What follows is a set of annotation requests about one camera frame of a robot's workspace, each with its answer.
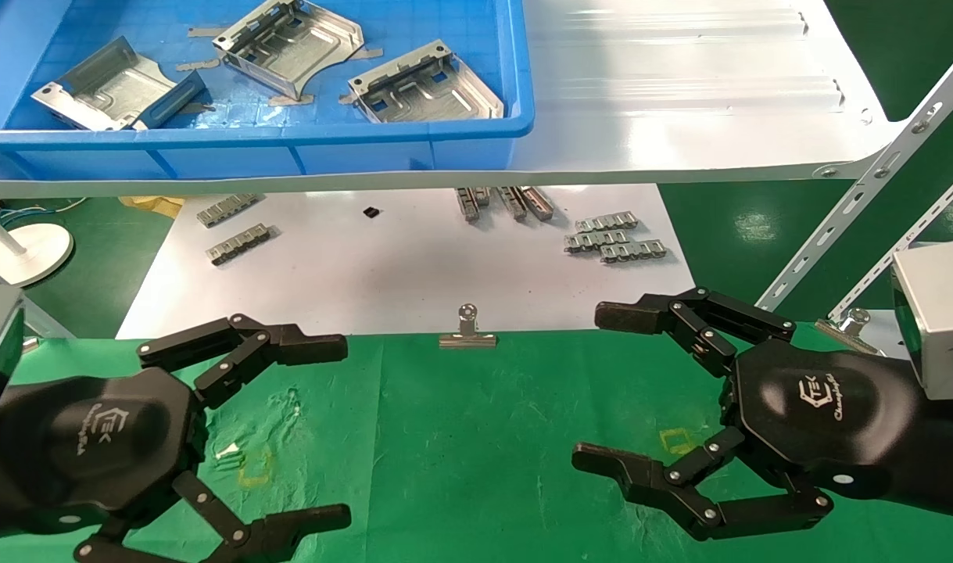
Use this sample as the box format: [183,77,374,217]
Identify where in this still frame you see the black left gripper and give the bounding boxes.
[0,314,353,563]

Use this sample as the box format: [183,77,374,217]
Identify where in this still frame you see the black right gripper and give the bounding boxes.
[571,286,927,542]

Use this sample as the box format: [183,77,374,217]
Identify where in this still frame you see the stamped sheet metal bracket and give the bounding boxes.
[212,0,366,102]
[348,39,507,125]
[30,35,209,132]

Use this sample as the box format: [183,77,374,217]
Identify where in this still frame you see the green cloth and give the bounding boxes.
[0,322,953,563]

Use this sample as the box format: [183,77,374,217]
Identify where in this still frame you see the white flat board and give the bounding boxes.
[115,184,711,340]

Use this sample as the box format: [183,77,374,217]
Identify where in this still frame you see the white slotted metal strut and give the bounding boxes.
[826,160,953,321]
[23,289,76,340]
[756,56,953,314]

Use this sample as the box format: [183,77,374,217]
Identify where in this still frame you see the yellow crumpled material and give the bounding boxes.
[118,195,187,219]

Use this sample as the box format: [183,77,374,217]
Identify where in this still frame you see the white metal shelf panel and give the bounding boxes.
[0,0,908,199]

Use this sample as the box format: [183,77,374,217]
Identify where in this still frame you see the blue plastic bin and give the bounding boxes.
[0,0,537,183]

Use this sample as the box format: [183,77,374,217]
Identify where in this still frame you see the white round stand base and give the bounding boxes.
[0,203,75,289]

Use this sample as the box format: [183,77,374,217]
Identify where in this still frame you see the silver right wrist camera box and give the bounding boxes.
[890,238,953,402]

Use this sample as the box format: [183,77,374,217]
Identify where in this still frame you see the thin coloured wires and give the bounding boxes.
[0,197,88,221]

